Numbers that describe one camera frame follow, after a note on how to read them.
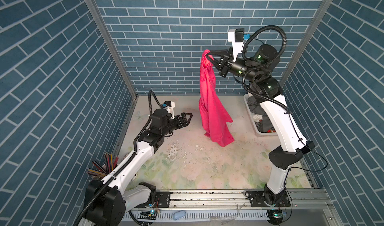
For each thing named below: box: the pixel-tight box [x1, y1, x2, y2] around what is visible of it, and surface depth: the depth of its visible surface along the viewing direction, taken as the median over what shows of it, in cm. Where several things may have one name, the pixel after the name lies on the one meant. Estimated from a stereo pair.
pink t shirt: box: [199, 49, 235, 147], surface depth 72 cm
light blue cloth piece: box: [173, 210, 187, 221], surface depth 70 cm
